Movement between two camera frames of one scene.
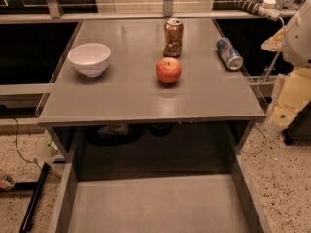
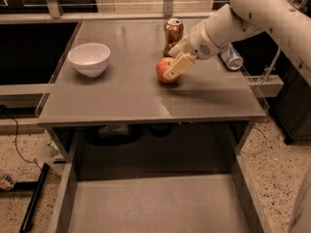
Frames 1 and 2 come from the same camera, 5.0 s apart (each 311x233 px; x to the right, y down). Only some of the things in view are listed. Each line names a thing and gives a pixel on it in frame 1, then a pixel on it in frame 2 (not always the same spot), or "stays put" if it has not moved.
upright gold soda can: x=174 y=31 stays put
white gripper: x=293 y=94 -> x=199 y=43
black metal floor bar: x=36 y=187 stays put
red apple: x=168 y=70 stays put
